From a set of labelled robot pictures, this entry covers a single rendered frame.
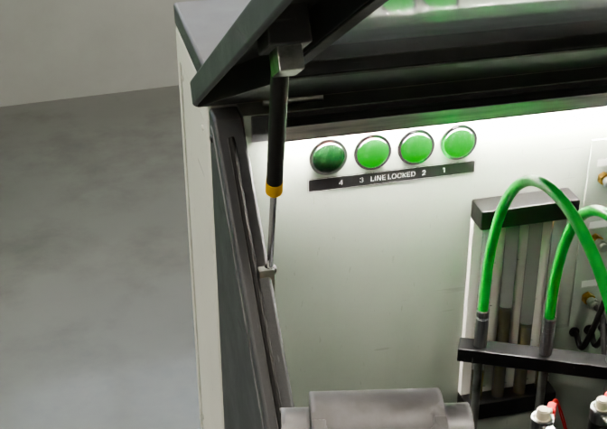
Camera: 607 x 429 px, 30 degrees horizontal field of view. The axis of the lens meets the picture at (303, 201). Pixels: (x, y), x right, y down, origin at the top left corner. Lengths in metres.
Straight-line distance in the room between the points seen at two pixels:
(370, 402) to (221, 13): 1.06
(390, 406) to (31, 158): 4.15
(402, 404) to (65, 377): 2.82
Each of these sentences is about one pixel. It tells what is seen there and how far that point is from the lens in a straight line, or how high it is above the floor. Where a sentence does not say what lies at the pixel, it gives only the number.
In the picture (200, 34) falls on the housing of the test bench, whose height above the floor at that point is 1.50.
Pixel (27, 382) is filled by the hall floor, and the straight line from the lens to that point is 3.44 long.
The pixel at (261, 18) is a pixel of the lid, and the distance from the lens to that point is 0.94.
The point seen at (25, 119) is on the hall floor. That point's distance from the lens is 5.11.
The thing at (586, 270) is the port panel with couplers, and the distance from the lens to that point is 1.72.
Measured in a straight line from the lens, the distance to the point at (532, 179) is 1.35.
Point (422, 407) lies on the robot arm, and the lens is 0.65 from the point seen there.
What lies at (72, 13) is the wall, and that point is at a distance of 5.15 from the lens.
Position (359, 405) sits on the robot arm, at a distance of 0.65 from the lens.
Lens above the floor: 2.03
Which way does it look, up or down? 28 degrees down
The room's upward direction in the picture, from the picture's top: straight up
